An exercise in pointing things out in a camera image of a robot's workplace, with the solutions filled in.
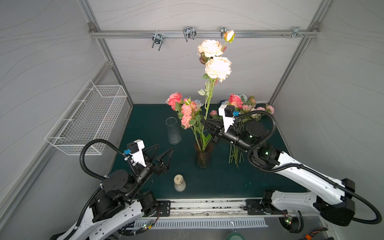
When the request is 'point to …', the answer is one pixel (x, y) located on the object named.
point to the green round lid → (235, 236)
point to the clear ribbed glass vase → (174, 136)
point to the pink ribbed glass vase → (203, 147)
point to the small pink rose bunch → (243, 104)
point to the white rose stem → (199, 104)
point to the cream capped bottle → (180, 184)
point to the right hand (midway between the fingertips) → (206, 114)
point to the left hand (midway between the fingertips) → (168, 145)
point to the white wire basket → (92, 115)
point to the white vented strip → (202, 223)
